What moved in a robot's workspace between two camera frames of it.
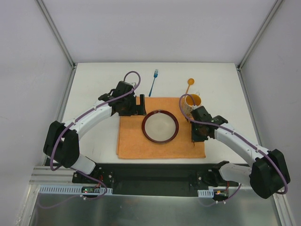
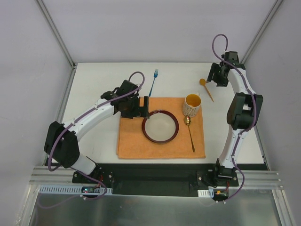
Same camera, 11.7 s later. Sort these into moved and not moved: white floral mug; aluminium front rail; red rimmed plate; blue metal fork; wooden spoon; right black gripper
Moved: right black gripper; wooden spoon
Not moved: white floral mug; aluminium front rail; red rimmed plate; blue metal fork
